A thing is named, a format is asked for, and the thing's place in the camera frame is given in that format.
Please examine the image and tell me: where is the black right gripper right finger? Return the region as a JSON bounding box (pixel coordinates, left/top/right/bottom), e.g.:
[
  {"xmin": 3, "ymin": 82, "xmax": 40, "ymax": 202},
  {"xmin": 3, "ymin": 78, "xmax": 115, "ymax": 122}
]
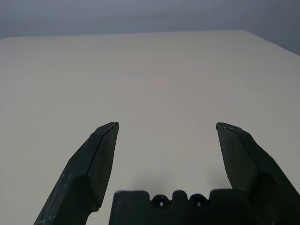
[{"xmin": 215, "ymin": 121, "xmax": 300, "ymax": 225}]

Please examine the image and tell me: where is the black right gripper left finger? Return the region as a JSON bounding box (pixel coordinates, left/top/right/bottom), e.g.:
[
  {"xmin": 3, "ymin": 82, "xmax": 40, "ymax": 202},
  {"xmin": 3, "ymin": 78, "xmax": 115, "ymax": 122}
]
[{"xmin": 34, "ymin": 121, "xmax": 120, "ymax": 225}]

